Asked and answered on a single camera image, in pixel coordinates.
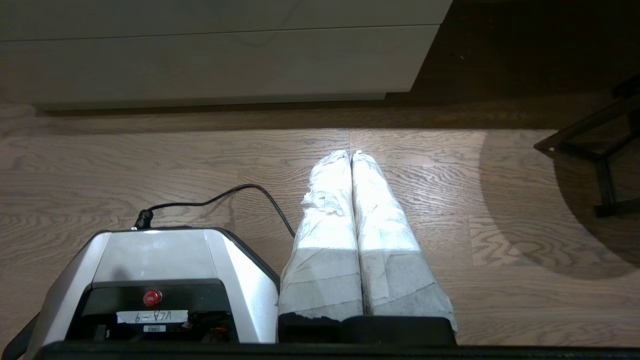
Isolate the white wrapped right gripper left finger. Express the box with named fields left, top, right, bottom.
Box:
left=277, top=150, right=364, bottom=321

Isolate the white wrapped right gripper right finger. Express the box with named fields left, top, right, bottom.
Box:
left=351, top=151, right=459, bottom=334

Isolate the silver and black robot base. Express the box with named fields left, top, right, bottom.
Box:
left=0, top=226, right=281, bottom=347

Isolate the white handwritten label strip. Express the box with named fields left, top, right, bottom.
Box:
left=116, top=309, right=189, bottom=325

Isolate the glossy white low cabinet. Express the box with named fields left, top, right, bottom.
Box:
left=0, top=0, right=454, bottom=111

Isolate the black base power cable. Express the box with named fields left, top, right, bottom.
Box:
left=134, top=183, right=297, bottom=239

